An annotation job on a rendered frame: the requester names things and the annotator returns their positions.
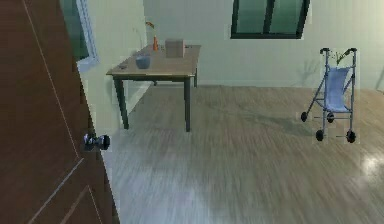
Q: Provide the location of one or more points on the brown wooden table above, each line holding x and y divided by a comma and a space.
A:
160, 66

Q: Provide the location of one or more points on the tan cardboard box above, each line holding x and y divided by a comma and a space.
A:
175, 48

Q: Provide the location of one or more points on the blue grey bowl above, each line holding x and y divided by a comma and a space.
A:
143, 62

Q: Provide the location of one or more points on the orange vase with flower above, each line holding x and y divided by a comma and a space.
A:
155, 42

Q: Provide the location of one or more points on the small dark flat object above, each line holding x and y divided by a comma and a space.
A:
123, 67

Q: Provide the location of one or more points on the silver round door knob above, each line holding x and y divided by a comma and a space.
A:
97, 142

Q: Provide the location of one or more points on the black framed window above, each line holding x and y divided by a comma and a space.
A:
269, 18

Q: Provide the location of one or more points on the white framed window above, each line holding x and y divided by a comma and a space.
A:
80, 31

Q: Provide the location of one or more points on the blue baby stroller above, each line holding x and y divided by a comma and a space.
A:
335, 93

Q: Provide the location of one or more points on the brown wooden room door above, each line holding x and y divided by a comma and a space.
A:
36, 110

